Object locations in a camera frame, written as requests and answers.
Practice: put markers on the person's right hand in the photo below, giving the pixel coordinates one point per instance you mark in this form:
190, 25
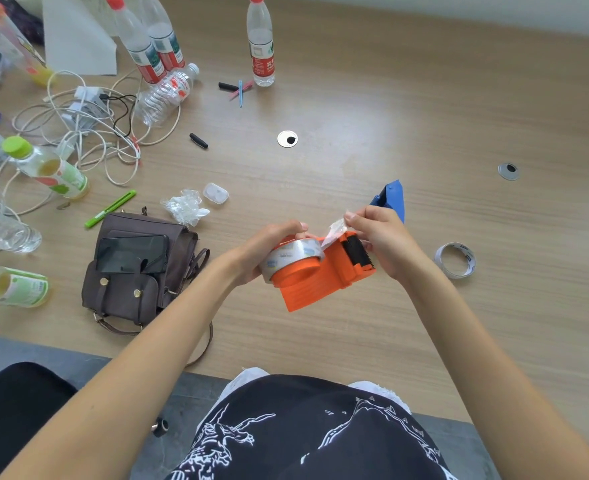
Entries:
389, 239

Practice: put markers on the person's left hand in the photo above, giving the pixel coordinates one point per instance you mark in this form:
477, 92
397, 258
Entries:
254, 249

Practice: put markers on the person's right thumb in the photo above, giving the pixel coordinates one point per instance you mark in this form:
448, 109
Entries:
357, 226

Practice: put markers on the person's left fingers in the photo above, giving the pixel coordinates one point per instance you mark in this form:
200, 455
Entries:
289, 228

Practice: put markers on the clear packing tape roll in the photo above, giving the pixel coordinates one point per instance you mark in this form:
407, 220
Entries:
287, 254

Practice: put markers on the orange tape dispenser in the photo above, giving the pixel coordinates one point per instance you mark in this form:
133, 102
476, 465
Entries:
319, 282

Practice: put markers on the person's right forearm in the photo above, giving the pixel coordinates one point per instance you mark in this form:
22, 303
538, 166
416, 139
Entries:
494, 374

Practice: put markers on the person's left forearm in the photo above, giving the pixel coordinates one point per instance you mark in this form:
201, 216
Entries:
139, 364

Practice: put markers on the blue tape dispenser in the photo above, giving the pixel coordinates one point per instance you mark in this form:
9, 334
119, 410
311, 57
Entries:
393, 197

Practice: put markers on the white earbuds case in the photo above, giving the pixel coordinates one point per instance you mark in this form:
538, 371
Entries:
216, 193

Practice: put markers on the silver table grommet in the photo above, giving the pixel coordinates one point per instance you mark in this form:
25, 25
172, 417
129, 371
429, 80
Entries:
284, 134
502, 173

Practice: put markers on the crumpled clear plastic wrap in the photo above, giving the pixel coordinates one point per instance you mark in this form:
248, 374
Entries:
184, 207

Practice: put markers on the empty white tape core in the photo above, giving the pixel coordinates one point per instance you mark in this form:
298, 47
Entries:
468, 262

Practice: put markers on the short black marker cap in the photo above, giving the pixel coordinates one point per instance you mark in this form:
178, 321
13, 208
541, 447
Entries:
199, 140

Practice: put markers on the blue pen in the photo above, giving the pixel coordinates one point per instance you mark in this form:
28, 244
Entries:
241, 94

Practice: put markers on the pink pen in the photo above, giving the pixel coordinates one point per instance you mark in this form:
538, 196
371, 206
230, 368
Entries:
247, 87

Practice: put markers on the black pen cap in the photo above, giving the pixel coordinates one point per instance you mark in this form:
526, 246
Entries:
228, 86

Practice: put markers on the black smartphone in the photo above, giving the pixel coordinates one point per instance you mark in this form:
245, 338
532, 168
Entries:
132, 253

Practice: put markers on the brown leather backpack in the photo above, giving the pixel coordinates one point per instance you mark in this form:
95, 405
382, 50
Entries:
124, 294

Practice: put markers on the green utility knife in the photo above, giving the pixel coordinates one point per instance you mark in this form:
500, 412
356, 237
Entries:
109, 209

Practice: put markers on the crushed empty water bottle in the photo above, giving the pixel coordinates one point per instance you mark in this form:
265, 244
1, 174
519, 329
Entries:
164, 94

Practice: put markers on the red label water bottle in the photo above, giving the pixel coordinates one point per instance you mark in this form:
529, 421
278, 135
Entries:
167, 39
261, 44
137, 44

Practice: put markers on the black printed shirt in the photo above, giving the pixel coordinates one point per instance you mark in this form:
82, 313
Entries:
299, 429

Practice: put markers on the white power adapter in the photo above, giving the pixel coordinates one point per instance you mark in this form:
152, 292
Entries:
87, 107

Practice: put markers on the small black knob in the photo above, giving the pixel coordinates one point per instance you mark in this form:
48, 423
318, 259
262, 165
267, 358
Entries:
160, 427

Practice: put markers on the green cap juice bottle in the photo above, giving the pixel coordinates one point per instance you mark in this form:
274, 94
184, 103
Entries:
49, 169

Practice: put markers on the clear ribbed water bottle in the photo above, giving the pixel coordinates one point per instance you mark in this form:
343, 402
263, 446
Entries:
9, 232

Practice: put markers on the pale yellow juice bottle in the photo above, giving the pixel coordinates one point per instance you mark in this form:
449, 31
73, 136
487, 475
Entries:
14, 287

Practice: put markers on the white paper sheet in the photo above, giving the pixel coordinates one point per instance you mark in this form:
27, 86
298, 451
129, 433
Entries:
77, 39

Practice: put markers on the black chair seat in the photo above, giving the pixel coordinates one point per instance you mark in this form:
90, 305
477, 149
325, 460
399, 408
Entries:
14, 419

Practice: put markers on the orange drink bottle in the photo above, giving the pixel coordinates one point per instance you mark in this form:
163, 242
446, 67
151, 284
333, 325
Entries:
12, 39

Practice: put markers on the dark bag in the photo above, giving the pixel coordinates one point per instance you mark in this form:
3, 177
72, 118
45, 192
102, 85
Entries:
24, 17

